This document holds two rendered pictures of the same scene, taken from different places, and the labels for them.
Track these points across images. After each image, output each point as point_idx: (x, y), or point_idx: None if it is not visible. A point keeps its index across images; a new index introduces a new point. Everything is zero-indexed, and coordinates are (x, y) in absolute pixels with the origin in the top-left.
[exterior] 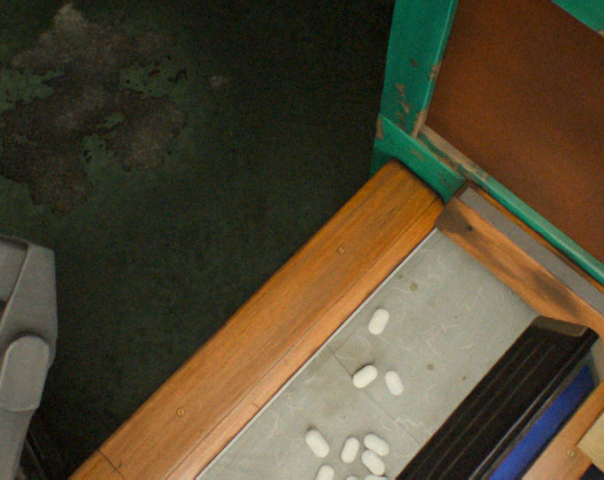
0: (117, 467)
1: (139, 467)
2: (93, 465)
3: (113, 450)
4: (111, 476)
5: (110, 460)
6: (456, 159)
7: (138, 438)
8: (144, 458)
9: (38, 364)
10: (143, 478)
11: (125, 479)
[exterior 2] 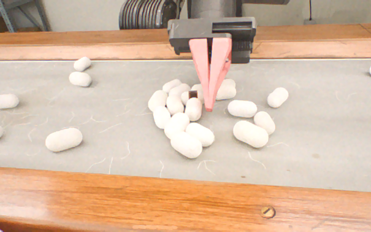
0: (366, 28)
1: None
2: (349, 24)
3: (368, 24)
4: (359, 29)
5: (363, 26)
6: None
7: None
8: None
9: None
10: None
11: (368, 31)
